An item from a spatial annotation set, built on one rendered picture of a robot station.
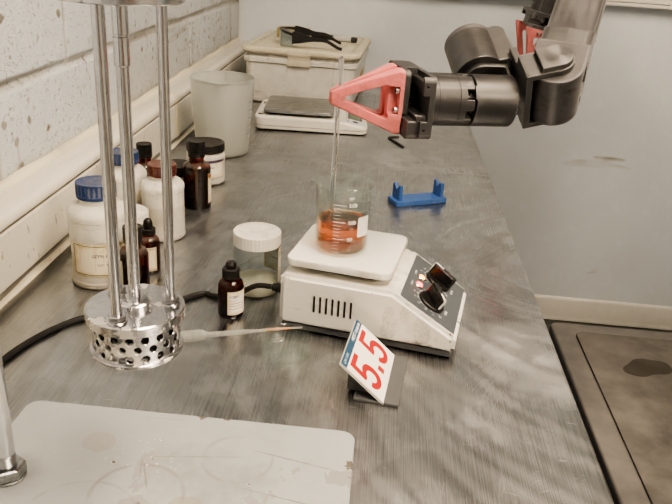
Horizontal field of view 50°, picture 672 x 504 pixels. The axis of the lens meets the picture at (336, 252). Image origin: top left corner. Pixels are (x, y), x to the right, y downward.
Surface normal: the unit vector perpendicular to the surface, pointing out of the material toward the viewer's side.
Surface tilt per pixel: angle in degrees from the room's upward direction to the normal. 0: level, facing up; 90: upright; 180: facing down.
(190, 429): 0
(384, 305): 90
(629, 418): 0
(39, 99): 90
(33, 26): 90
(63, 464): 0
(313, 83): 94
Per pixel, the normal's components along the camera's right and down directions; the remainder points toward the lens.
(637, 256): -0.08, 0.40
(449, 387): 0.07, -0.92
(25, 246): 0.99, 0.09
